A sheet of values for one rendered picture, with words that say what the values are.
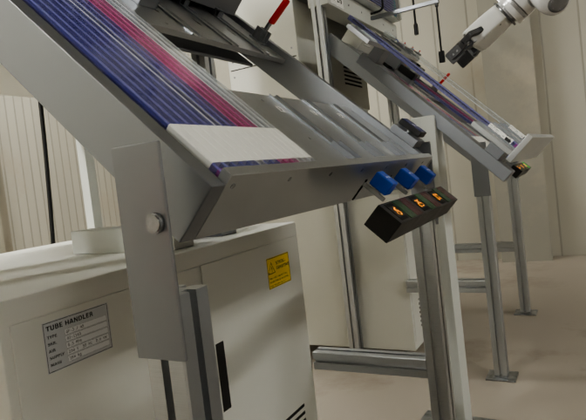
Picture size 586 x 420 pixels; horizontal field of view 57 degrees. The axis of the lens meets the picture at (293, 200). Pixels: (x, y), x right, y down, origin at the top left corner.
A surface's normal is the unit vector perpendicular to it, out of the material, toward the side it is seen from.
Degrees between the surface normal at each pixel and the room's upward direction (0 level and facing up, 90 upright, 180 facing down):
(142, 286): 90
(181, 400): 90
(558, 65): 90
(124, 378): 90
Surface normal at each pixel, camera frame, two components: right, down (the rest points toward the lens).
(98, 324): 0.87, -0.08
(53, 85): -0.48, 0.10
